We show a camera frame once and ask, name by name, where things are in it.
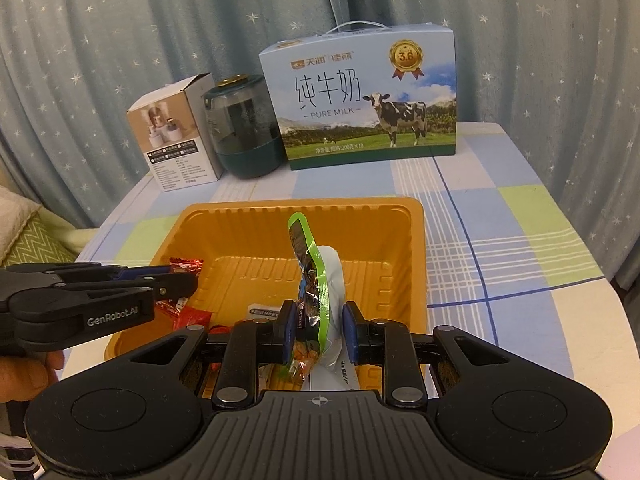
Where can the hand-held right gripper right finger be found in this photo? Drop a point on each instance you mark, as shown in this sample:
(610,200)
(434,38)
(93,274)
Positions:
(350,332)

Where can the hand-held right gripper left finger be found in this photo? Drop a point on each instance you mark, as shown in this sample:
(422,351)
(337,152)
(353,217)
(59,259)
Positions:
(287,327)

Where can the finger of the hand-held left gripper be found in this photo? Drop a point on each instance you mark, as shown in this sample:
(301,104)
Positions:
(140,272)
(175,285)

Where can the red candy with white print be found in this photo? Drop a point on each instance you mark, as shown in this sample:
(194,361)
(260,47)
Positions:
(171,306)

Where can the shiny red candy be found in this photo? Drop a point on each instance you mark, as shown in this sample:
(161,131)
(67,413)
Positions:
(187,265)

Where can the clear nut snack packet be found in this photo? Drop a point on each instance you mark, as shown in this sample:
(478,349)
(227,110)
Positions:
(262,310)

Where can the large red snack packet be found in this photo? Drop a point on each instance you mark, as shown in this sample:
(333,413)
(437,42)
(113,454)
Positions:
(195,320)

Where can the green snack pouch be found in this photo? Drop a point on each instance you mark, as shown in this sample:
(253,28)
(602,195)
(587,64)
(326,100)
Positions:
(312,280)

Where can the orange plastic tray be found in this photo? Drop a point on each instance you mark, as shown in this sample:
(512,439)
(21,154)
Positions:
(240,240)

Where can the person's left hand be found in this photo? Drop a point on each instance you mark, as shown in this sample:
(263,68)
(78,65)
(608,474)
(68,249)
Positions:
(30,375)

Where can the green chevron cloth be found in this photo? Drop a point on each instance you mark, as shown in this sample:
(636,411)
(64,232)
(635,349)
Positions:
(40,245)

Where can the cream fluffy cushion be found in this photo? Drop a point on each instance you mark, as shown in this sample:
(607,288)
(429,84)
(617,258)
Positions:
(17,210)

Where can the white product box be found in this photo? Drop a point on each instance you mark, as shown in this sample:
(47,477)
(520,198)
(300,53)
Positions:
(175,150)

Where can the person's printed clothing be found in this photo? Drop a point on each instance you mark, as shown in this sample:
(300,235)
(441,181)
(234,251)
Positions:
(15,447)

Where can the checked pastel tablecloth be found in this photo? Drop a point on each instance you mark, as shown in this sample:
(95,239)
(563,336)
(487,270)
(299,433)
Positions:
(500,260)

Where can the dark green lidded jar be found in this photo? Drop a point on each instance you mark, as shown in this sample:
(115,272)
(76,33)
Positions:
(240,130)

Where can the blue milk carton box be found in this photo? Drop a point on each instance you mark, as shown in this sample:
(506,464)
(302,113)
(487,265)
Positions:
(350,110)

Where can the blue starry curtain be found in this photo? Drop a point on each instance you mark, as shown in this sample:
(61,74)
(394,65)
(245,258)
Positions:
(150,35)

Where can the pale curved furniture frame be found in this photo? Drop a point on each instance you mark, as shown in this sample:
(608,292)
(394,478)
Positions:
(75,237)

